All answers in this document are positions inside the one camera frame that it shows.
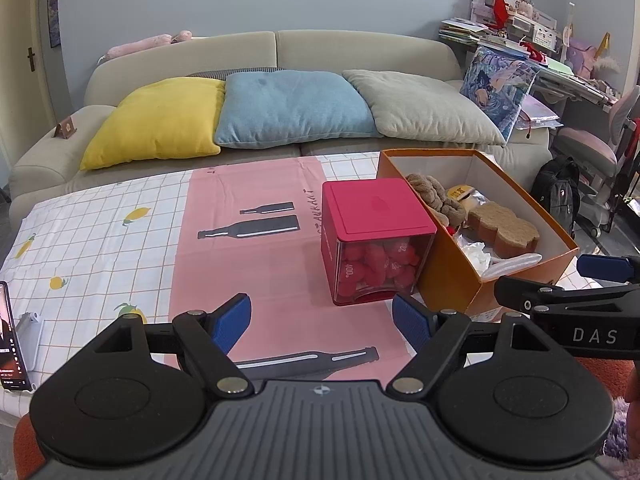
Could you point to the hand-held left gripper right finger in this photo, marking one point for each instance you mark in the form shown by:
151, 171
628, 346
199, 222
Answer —
415, 322

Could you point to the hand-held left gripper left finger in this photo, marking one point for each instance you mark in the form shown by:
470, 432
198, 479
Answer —
230, 321

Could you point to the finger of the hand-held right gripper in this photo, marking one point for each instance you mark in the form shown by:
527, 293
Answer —
605, 266
520, 292

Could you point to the clear plastic bag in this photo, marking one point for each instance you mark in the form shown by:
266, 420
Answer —
475, 256

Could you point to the orange cardboard box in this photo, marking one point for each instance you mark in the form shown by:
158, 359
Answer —
450, 270

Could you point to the brown toast-shaped sponge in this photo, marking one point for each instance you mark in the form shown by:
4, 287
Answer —
505, 225

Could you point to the yellow packet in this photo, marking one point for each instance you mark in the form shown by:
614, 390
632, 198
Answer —
461, 193

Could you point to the rust fuzzy seat cushion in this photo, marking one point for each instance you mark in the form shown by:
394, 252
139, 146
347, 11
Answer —
615, 375

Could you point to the black backpack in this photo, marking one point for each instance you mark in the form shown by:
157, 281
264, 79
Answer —
557, 195

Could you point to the purple fuzzy fabric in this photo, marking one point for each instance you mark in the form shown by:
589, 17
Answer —
617, 435

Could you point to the pink office chair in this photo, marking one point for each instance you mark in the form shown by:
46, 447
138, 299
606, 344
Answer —
585, 147

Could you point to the red lidded storage box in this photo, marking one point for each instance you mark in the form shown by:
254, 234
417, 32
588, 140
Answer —
370, 210

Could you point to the stack of papers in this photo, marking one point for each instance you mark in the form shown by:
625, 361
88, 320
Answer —
537, 112

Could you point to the cluttered desk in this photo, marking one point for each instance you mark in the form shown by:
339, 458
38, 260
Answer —
565, 80

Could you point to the white phone stand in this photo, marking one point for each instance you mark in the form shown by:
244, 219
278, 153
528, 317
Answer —
32, 340

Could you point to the pale grey-green pillow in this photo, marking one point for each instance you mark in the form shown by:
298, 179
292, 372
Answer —
420, 110

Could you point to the blue printed pillow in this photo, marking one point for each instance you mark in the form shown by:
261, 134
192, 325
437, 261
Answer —
495, 85

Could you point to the yellow pillow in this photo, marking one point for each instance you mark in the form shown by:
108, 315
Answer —
155, 120

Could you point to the black smartphone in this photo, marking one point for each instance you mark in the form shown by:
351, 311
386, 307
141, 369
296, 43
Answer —
10, 350

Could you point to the grey striped cloth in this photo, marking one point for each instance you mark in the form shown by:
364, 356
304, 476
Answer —
235, 71

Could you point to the small brown stand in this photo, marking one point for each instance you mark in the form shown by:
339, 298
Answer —
65, 129

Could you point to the beige sofa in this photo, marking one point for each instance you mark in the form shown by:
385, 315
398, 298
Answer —
350, 50

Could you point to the red hanging ornament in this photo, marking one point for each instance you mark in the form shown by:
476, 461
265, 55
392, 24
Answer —
500, 5

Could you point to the pink bolster plush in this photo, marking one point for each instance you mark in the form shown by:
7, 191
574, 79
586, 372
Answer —
140, 45

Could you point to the cream door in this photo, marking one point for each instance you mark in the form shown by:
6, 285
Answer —
35, 20

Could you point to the wall poster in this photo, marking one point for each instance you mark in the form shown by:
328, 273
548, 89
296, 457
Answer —
54, 20

